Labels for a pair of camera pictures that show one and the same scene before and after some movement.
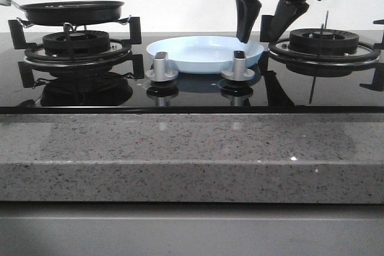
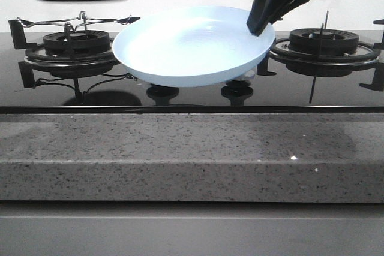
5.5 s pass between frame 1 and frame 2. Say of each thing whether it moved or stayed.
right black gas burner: stayed
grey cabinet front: stayed
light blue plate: moved
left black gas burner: stayed
